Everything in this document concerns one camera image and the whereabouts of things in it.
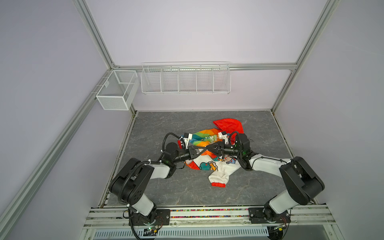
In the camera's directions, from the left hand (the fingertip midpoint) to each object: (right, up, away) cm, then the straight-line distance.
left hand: (206, 152), depth 79 cm
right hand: (0, +2, 0) cm, 2 cm away
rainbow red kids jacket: (+8, -12, +9) cm, 17 cm away
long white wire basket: (-13, +46, +20) cm, 52 cm away
